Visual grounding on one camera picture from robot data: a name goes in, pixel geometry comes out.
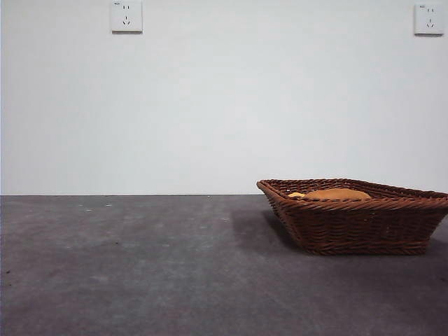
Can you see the white wall socket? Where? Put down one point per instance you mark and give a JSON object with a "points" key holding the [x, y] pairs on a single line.
{"points": [[429, 19], [127, 15]]}

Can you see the brown wicker basket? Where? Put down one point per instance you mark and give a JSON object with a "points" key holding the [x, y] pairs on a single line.
{"points": [[360, 227]]}

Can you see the yellow corn cob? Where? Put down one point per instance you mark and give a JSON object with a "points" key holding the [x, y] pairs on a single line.
{"points": [[295, 194]]}

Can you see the brown potato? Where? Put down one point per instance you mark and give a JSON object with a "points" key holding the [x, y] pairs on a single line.
{"points": [[339, 194]]}

